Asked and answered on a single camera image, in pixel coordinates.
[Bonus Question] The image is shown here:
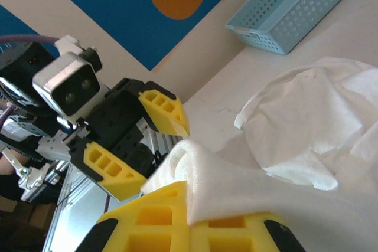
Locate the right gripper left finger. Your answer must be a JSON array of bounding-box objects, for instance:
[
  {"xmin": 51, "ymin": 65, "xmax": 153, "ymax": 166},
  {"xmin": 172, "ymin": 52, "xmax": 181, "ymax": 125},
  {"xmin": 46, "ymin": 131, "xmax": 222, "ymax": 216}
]
[{"xmin": 77, "ymin": 181, "xmax": 193, "ymax": 252}]

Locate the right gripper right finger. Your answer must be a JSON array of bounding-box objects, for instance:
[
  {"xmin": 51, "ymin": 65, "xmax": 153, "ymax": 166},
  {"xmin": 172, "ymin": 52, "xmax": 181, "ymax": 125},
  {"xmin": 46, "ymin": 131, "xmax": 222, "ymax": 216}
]
[{"xmin": 190, "ymin": 210, "xmax": 308, "ymax": 252}]

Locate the white t-shirt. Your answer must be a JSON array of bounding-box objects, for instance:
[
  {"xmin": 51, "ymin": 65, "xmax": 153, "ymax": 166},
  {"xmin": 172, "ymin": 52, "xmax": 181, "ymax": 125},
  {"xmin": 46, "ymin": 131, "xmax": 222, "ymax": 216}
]
[{"xmin": 141, "ymin": 56, "xmax": 378, "ymax": 252}]

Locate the pale table cover sheet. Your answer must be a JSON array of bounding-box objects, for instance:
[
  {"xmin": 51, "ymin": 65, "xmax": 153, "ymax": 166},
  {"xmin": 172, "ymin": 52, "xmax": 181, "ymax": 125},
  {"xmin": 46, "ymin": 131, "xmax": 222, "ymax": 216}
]
[{"xmin": 165, "ymin": 0, "xmax": 378, "ymax": 199}]

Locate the brown cardboard box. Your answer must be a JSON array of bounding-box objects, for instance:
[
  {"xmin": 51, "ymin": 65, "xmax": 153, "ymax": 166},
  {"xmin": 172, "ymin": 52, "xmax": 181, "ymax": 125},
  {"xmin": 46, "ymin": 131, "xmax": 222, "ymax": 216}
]
[{"xmin": 0, "ymin": 198, "xmax": 58, "ymax": 237}]

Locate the person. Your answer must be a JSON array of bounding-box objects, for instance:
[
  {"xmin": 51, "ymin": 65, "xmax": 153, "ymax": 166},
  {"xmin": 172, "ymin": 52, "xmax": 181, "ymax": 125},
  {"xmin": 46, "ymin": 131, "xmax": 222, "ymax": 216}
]
[{"xmin": 0, "ymin": 156, "xmax": 33, "ymax": 204}]

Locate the light blue plastic basket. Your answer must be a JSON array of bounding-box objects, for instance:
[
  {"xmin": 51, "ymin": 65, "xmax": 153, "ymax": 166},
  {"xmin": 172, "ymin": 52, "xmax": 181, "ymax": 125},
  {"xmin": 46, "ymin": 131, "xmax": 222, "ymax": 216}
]
[{"xmin": 225, "ymin": 0, "xmax": 373, "ymax": 56}]

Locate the aluminium rail frame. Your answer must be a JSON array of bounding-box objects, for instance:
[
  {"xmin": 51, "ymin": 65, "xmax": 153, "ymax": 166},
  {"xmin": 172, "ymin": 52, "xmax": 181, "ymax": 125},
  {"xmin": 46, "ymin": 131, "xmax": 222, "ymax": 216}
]
[{"xmin": 44, "ymin": 116, "xmax": 178, "ymax": 252}]

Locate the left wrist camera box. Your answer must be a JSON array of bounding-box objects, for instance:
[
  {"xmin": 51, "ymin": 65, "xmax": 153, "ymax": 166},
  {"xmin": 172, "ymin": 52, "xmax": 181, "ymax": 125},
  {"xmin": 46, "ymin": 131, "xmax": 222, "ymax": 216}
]
[{"xmin": 31, "ymin": 35, "xmax": 107, "ymax": 117}]

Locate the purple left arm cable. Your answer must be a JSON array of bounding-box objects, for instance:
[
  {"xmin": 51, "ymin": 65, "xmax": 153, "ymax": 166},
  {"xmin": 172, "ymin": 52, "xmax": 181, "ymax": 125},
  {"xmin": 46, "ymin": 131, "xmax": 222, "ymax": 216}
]
[{"xmin": 0, "ymin": 35, "xmax": 57, "ymax": 45}]

